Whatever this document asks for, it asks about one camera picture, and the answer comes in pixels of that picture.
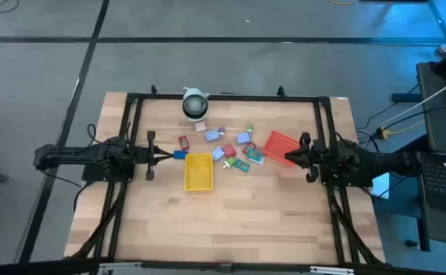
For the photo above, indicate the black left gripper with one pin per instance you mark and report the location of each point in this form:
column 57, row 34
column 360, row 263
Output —
column 150, row 154

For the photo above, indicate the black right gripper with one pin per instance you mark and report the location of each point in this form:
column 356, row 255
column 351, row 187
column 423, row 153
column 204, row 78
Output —
column 312, row 156

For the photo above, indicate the blue staple box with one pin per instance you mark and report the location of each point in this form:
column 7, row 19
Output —
column 181, row 154

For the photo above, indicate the yellow plastic basket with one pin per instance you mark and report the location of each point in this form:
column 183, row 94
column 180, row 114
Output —
column 199, row 172

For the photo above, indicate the light blue box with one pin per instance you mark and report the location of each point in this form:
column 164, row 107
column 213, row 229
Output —
column 212, row 136
column 243, row 138
column 218, row 154

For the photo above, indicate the small green adapter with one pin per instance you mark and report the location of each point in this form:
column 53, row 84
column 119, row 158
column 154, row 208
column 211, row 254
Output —
column 249, row 128

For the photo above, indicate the small purple adapter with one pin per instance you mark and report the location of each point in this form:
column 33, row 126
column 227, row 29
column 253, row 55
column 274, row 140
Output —
column 221, row 131

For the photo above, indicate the green white plug adapter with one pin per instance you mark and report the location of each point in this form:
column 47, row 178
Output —
column 230, row 162

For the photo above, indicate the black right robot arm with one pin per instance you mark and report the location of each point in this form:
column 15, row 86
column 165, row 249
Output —
column 379, row 162

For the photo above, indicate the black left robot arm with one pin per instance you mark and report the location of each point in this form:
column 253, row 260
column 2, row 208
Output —
column 74, row 154

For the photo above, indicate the orange plastic basket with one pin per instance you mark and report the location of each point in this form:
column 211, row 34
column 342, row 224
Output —
column 280, row 147

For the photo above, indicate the white box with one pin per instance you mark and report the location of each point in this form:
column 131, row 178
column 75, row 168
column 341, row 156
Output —
column 260, row 162

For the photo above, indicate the teal staple box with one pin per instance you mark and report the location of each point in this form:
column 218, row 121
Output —
column 255, row 154
column 241, row 165

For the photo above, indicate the white paper sheet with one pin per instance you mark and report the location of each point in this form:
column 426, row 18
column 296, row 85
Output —
column 381, row 187

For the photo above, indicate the yellow plug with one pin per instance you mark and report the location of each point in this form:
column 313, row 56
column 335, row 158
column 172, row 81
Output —
column 384, row 133

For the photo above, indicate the black caster wheel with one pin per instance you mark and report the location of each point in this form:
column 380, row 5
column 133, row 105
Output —
column 411, row 243

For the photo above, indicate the black side desk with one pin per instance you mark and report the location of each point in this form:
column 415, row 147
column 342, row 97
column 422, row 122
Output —
column 440, row 126

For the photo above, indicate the black laptop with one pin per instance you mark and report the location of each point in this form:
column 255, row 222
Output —
column 442, row 179

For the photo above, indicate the black aluminium table frame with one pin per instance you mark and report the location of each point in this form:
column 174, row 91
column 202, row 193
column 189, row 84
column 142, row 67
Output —
column 227, row 98

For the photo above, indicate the silver frame bracket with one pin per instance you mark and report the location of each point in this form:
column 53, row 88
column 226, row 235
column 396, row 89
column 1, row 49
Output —
column 331, row 270
column 120, row 265

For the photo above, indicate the grey table-level camera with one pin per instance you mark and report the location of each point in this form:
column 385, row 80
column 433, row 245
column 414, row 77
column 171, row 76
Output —
column 226, row 267

